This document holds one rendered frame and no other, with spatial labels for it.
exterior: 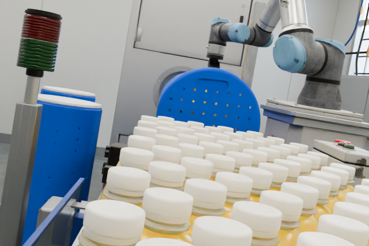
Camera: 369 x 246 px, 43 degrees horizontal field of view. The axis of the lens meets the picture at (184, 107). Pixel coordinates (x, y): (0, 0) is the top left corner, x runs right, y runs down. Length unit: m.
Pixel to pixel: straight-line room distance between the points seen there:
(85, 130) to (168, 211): 1.46
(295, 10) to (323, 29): 5.39
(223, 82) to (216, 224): 0.98
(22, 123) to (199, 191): 0.49
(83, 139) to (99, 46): 4.54
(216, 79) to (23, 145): 0.60
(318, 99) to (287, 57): 0.19
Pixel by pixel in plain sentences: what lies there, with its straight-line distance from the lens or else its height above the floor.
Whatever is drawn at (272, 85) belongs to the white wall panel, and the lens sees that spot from 6.71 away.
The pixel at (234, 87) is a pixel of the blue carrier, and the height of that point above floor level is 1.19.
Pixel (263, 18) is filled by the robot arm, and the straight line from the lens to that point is 1.93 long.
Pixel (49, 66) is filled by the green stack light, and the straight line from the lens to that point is 0.84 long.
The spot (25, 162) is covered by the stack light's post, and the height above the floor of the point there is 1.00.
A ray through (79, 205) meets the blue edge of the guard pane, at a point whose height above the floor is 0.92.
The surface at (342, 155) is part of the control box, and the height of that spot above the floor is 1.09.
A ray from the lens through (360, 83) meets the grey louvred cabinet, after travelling 3.59.
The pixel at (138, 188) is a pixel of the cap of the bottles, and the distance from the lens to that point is 0.42.
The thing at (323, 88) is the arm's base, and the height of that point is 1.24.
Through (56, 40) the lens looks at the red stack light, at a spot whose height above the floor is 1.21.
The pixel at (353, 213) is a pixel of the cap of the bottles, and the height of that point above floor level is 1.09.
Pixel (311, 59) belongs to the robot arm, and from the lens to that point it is 1.58.
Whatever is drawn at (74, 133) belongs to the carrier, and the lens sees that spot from 1.79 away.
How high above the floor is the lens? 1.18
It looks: 3 degrees down
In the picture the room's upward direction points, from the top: 10 degrees clockwise
